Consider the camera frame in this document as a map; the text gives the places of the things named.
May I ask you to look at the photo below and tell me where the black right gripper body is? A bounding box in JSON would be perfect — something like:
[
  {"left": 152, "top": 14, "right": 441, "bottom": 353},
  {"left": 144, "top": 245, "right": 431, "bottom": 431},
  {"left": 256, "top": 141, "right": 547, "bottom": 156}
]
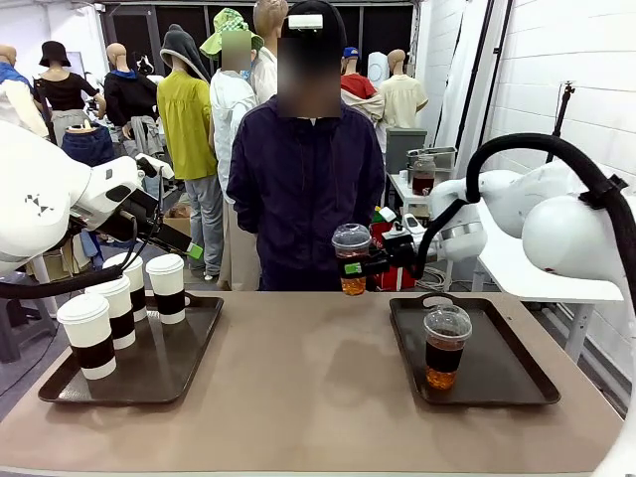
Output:
[{"left": 382, "top": 233, "right": 418, "bottom": 280}]

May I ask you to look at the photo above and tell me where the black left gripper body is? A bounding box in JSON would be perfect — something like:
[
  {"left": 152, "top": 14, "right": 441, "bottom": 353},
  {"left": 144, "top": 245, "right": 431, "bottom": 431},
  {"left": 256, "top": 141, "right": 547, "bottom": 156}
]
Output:
[{"left": 105, "top": 190, "right": 164, "bottom": 243}]

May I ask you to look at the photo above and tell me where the clear plastic iced tea cup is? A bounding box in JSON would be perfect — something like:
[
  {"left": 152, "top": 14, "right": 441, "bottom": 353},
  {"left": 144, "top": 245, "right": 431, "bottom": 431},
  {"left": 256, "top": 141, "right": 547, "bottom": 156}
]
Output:
[
  {"left": 422, "top": 304, "right": 473, "bottom": 392},
  {"left": 331, "top": 223, "right": 373, "bottom": 297}
]

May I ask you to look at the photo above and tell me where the white paper cup black sleeve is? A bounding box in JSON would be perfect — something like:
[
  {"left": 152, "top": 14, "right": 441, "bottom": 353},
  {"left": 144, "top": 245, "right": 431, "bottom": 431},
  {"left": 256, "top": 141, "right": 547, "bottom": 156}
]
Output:
[
  {"left": 145, "top": 253, "right": 188, "bottom": 326},
  {"left": 102, "top": 251, "right": 149, "bottom": 323},
  {"left": 56, "top": 292, "right": 118, "bottom": 382},
  {"left": 84, "top": 275, "right": 137, "bottom": 351}
]

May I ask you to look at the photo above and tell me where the metal tray pan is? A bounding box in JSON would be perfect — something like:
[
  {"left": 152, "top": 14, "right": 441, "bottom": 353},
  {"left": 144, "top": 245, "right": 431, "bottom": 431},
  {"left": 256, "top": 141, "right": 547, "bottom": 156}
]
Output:
[{"left": 406, "top": 145, "right": 457, "bottom": 160}]

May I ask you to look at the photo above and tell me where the dark brown serving tray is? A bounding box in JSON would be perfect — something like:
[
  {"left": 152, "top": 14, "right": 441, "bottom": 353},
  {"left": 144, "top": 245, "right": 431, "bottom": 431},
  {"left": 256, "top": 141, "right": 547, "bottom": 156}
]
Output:
[
  {"left": 38, "top": 291, "right": 225, "bottom": 406},
  {"left": 389, "top": 292, "right": 561, "bottom": 407}
]

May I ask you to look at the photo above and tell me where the cardboard box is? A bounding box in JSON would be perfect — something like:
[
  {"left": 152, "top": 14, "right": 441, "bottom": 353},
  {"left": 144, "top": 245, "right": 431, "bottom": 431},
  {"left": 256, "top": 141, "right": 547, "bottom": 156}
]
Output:
[{"left": 161, "top": 204, "right": 193, "bottom": 239}]

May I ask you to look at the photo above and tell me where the red bag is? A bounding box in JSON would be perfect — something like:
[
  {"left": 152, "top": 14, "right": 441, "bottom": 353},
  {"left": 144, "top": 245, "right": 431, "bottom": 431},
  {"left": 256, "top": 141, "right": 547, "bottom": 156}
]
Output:
[{"left": 370, "top": 221, "right": 418, "bottom": 293}]

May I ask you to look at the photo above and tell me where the glass jar of dark liquid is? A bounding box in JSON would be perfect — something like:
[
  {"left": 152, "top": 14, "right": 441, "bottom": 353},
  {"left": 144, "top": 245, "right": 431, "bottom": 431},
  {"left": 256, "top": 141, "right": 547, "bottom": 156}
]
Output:
[{"left": 410, "top": 154, "right": 437, "bottom": 197}]

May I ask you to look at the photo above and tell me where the blue jeans torso form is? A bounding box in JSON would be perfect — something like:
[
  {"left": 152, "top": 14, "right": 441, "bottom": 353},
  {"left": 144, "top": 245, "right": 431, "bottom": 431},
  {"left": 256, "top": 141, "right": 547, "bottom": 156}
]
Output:
[{"left": 61, "top": 123, "right": 116, "bottom": 168}]

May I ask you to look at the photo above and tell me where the person in navy jacket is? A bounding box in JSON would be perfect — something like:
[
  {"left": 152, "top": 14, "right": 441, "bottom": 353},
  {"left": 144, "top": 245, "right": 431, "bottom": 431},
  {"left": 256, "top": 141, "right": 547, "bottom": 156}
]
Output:
[{"left": 226, "top": 0, "right": 388, "bottom": 293}]

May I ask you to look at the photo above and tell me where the mannequin in yellow top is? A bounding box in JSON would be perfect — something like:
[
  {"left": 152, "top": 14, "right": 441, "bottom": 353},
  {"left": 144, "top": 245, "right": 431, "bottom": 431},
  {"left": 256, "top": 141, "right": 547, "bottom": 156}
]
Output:
[{"left": 156, "top": 62, "right": 224, "bottom": 282}]

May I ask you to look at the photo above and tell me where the grey metal box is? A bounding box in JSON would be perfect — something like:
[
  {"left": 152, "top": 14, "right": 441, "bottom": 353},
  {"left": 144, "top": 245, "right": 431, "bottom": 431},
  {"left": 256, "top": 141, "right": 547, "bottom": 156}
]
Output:
[{"left": 386, "top": 127, "right": 428, "bottom": 175}]

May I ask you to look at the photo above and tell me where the mannequin in black jacket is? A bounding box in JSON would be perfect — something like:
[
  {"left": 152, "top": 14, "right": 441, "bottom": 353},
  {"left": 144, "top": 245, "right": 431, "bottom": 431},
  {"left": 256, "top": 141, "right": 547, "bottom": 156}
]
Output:
[{"left": 103, "top": 42, "right": 166, "bottom": 156}]

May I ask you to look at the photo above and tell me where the white side table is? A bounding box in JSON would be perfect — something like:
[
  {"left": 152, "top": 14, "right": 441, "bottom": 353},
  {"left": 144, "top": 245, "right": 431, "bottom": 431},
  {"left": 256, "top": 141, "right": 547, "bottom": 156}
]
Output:
[{"left": 387, "top": 171, "right": 625, "bottom": 364}]

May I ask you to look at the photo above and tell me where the mannequin in white shirt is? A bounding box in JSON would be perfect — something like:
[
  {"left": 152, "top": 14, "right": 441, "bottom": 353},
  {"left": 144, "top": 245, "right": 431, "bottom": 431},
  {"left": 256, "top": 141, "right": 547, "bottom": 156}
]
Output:
[{"left": 209, "top": 49, "right": 262, "bottom": 292}]

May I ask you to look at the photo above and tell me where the mannequin in black top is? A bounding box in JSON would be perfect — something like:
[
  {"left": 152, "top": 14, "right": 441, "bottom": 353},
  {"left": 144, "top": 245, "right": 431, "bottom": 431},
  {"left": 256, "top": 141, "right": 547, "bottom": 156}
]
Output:
[{"left": 33, "top": 65, "right": 106, "bottom": 146}]

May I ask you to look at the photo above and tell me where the mannequin in cream shirt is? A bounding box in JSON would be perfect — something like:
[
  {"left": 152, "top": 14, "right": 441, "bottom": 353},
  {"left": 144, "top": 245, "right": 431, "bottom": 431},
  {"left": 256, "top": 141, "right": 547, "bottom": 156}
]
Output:
[{"left": 380, "top": 48, "right": 429, "bottom": 131}]

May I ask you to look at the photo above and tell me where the mannequin in red shirt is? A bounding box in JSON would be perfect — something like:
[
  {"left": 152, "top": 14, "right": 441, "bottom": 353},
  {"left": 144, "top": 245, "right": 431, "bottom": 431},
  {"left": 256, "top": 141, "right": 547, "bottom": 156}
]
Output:
[{"left": 340, "top": 46, "right": 387, "bottom": 128}]

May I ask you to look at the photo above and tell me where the grey plastic stool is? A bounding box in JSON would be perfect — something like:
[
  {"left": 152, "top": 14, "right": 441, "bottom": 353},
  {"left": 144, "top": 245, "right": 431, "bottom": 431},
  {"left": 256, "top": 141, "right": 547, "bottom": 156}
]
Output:
[{"left": 0, "top": 296, "right": 59, "bottom": 364}]

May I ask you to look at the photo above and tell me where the mannequin in blue white top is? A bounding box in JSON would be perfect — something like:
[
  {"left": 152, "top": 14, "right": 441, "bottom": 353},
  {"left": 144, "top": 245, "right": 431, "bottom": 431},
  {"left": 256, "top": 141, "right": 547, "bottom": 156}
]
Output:
[{"left": 0, "top": 44, "right": 50, "bottom": 138}]

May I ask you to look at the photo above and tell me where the grey hooded hat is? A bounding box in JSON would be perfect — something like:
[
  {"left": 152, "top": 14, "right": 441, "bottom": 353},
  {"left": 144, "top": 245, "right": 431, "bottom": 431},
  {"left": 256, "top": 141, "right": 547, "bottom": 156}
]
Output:
[{"left": 159, "top": 23, "right": 213, "bottom": 83}]

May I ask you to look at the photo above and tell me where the black bucket hat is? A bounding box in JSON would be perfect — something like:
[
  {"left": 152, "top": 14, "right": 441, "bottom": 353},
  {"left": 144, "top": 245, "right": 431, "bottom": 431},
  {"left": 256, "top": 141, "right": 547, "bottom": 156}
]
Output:
[{"left": 39, "top": 41, "right": 72, "bottom": 69}]

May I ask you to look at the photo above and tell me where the tall mannequin in white jacket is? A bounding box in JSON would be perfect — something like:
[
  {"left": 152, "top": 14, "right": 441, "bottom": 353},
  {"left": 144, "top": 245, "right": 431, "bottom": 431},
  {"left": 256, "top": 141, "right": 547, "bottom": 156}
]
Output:
[{"left": 249, "top": 0, "right": 290, "bottom": 106}]

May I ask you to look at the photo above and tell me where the green checked sun hat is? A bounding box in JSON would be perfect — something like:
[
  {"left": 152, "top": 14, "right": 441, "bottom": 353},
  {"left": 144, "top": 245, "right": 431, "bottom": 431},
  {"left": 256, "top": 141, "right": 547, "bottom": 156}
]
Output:
[{"left": 200, "top": 7, "right": 264, "bottom": 62}]

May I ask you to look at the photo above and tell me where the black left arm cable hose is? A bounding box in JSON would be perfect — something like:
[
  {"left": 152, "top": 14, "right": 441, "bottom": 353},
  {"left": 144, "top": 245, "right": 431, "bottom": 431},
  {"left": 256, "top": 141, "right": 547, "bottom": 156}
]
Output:
[{"left": 0, "top": 163, "right": 165, "bottom": 300}]

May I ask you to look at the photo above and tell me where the black camera tripod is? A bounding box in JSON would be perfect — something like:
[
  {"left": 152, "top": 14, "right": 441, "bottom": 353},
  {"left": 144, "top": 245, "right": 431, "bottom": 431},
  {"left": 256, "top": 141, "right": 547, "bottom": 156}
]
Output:
[{"left": 545, "top": 81, "right": 577, "bottom": 165}]

